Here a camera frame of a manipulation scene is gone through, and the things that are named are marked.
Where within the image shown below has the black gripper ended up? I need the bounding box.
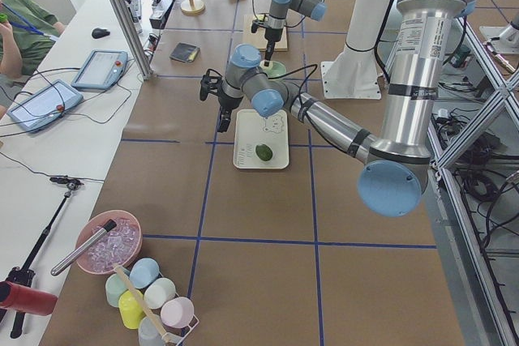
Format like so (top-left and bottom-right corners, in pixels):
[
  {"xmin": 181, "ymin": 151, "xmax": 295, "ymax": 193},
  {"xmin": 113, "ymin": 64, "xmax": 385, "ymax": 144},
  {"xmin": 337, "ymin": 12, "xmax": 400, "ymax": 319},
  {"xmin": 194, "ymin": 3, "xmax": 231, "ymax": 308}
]
[
  {"xmin": 217, "ymin": 90, "xmax": 238, "ymax": 133},
  {"xmin": 264, "ymin": 27, "xmax": 282, "ymax": 63}
]

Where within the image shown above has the light green bowl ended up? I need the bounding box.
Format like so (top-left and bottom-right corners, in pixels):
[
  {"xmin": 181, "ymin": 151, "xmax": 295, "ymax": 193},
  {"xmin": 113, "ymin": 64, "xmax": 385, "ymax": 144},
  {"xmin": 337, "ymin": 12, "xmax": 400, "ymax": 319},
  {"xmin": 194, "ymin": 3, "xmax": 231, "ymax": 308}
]
[{"xmin": 260, "ymin": 61, "xmax": 286, "ymax": 79}]

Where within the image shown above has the metal rod in bowl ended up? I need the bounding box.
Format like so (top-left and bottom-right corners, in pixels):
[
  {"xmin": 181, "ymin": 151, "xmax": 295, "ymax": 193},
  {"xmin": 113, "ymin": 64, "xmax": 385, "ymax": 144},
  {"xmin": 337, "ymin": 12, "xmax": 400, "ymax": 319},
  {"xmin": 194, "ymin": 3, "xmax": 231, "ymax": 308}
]
[{"xmin": 50, "ymin": 219, "xmax": 117, "ymax": 276}]

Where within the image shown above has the bamboo cutting board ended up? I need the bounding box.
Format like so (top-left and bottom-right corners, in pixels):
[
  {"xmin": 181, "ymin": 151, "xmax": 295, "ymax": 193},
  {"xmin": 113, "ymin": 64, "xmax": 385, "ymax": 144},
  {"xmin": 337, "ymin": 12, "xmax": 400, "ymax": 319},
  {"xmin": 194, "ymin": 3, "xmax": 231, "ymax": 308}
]
[{"xmin": 242, "ymin": 14, "xmax": 290, "ymax": 53}]

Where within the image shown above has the white bear tray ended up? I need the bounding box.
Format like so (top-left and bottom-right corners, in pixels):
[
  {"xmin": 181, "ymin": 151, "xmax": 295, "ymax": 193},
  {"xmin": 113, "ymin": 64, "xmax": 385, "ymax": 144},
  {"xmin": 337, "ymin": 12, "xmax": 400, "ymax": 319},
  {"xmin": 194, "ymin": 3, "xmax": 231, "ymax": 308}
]
[{"xmin": 233, "ymin": 109, "xmax": 290, "ymax": 169}]

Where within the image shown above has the green avocado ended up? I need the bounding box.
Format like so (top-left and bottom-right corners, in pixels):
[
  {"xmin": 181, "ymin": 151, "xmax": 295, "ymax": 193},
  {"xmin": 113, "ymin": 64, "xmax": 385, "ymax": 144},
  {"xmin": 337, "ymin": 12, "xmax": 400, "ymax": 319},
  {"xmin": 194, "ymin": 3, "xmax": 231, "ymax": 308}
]
[{"xmin": 255, "ymin": 143, "xmax": 273, "ymax": 162}]

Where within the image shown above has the yellow sponge under cloth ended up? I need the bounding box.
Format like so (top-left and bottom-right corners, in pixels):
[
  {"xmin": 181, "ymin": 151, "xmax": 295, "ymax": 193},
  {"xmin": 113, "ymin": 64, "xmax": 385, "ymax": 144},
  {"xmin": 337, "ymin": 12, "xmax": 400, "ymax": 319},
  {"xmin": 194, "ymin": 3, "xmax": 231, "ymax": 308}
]
[{"xmin": 188, "ymin": 49, "xmax": 199, "ymax": 62}]

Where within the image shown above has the wooden round stand base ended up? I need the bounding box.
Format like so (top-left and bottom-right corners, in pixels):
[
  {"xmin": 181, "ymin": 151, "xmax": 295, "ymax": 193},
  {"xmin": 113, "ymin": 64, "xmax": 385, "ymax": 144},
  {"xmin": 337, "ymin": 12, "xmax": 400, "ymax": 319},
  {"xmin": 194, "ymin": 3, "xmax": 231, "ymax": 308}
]
[{"xmin": 180, "ymin": 0, "xmax": 205, "ymax": 16}]

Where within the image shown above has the blue teach pendant far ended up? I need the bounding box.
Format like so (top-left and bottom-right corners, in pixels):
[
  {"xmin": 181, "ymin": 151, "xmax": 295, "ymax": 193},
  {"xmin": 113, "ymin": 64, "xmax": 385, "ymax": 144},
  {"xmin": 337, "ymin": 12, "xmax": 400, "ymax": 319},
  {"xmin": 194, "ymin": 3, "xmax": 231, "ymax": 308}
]
[{"xmin": 71, "ymin": 49, "xmax": 128, "ymax": 91}]

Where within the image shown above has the blue teach pendant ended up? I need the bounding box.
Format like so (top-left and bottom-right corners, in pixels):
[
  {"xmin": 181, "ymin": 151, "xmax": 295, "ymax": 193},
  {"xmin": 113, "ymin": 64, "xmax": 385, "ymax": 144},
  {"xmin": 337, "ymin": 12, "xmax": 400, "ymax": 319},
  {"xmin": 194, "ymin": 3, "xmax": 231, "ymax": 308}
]
[
  {"xmin": 7, "ymin": 79, "xmax": 84, "ymax": 132},
  {"xmin": 71, "ymin": 49, "xmax": 128, "ymax": 91}
]

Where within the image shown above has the black keyboard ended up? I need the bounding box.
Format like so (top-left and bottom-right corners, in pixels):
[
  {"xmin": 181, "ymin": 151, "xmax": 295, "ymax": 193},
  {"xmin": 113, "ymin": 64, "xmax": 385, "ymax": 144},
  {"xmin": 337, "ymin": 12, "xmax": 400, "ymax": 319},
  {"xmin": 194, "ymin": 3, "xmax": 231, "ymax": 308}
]
[{"xmin": 125, "ymin": 0, "xmax": 143, "ymax": 34}]

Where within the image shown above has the black computer mouse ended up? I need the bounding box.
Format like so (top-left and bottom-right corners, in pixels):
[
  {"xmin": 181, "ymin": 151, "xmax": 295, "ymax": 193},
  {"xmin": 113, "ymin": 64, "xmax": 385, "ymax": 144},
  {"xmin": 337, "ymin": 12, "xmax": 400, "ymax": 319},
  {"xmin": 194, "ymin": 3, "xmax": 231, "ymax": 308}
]
[{"xmin": 91, "ymin": 28, "xmax": 110, "ymax": 39}]

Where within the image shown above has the blue cup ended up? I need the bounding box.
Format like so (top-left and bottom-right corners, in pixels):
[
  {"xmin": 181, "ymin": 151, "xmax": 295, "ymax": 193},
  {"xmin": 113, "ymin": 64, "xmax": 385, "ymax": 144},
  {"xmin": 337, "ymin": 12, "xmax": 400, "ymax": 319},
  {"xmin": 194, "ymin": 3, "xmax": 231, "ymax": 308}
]
[{"xmin": 129, "ymin": 258, "xmax": 160, "ymax": 289}]

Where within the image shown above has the white cup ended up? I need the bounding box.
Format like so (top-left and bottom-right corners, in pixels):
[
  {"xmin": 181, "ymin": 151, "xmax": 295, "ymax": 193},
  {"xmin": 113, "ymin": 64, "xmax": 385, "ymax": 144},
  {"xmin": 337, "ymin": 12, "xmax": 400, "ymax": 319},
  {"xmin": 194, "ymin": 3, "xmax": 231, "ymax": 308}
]
[{"xmin": 144, "ymin": 277, "xmax": 176, "ymax": 310}]

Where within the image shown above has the blue teach pendant near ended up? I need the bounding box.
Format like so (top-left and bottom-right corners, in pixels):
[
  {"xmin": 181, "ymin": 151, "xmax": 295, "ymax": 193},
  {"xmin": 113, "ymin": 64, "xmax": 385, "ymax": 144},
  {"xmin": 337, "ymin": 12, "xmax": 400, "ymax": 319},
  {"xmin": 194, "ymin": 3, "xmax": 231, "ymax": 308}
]
[{"xmin": 7, "ymin": 79, "xmax": 84, "ymax": 132}]

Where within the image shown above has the pink small cup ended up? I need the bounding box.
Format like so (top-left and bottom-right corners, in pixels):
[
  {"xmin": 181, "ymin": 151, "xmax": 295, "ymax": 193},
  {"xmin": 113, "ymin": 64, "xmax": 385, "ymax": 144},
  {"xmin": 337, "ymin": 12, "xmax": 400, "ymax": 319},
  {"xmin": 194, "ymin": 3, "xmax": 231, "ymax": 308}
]
[{"xmin": 161, "ymin": 297, "xmax": 195, "ymax": 328}]

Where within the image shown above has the mint green cup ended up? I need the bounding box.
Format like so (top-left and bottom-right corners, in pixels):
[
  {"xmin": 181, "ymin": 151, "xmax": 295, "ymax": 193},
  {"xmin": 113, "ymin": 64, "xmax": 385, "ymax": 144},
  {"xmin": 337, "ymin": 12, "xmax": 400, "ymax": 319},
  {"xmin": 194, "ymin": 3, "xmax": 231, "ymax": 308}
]
[{"xmin": 105, "ymin": 273, "xmax": 127, "ymax": 308}]

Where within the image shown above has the yellow cup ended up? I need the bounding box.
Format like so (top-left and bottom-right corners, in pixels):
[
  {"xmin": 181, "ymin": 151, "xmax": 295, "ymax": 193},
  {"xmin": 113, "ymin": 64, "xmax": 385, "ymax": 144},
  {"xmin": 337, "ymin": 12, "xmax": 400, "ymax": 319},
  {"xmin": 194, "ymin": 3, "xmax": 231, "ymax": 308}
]
[{"xmin": 118, "ymin": 290, "xmax": 145, "ymax": 330}]

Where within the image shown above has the seated person green shirt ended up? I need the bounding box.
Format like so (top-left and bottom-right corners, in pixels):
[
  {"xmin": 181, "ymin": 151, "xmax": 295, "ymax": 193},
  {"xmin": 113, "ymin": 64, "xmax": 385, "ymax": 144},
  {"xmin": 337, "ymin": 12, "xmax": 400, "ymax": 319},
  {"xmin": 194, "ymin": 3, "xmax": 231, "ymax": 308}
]
[{"xmin": 0, "ymin": 0, "xmax": 68, "ymax": 118}]

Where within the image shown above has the grey cup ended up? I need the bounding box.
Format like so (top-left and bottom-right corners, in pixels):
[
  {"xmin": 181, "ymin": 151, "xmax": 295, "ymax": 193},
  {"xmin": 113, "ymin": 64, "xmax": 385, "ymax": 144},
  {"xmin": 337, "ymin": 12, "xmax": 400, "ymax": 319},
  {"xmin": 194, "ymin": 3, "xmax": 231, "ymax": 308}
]
[{"xmin": 138, "ymin": 317, "xmax": 165, "ymax": 346}]

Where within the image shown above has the red cylinder tool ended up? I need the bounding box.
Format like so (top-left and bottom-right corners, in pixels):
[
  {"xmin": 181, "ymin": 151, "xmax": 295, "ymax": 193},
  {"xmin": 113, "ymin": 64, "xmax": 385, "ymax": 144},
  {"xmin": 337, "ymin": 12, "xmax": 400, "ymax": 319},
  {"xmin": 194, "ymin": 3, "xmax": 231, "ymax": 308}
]
[{"xmin": 1, "ymin": 281, "xmax": 58, "ymax": 316}]

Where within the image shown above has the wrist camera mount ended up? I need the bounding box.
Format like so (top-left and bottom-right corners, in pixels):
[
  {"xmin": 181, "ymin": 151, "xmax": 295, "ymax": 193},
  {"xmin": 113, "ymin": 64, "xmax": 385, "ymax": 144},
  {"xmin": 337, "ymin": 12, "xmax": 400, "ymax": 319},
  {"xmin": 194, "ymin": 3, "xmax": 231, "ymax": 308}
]
[
  {"xmin": 251, "ymin": 14, "xmax": 268, "ymax": 34},
  {"xmin": 199, "ymin": 68, "xmax": 223, "ymax": 101}
]

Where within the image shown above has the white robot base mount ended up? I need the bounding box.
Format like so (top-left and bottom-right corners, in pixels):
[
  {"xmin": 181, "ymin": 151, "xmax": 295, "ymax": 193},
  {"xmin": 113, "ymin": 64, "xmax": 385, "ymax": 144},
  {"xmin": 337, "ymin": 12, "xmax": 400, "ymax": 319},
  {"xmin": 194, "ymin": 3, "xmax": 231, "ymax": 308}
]
[{"xmin": 321, "ymin": 0, "xmax": 392, "ymax": 100}]

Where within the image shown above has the aluminium frame post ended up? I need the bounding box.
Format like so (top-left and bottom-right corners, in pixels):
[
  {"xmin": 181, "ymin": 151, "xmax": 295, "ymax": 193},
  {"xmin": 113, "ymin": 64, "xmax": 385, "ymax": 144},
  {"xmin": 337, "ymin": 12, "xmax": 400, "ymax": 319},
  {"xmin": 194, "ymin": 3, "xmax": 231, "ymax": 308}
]
[{"xmin": 109, "ymin": 0, "xmax": 153, "ymax": 80}]

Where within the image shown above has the aluminium frame right side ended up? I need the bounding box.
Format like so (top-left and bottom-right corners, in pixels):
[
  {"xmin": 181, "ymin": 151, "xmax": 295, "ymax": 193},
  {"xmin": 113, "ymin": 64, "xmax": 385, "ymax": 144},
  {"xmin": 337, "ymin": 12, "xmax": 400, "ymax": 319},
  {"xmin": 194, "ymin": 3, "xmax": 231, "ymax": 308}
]
[{"xmin": 428, "ymin": 20, "xmax": 518, "ymax": 345}]

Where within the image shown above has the floor cables bundle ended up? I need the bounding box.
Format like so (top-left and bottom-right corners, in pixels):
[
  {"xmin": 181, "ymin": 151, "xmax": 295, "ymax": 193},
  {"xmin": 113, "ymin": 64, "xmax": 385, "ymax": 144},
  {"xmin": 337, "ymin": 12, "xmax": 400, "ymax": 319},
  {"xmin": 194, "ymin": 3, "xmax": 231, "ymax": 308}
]
[{"xmin": 431, "ymin": 106, "xmax": 519, "ymax": 323}]

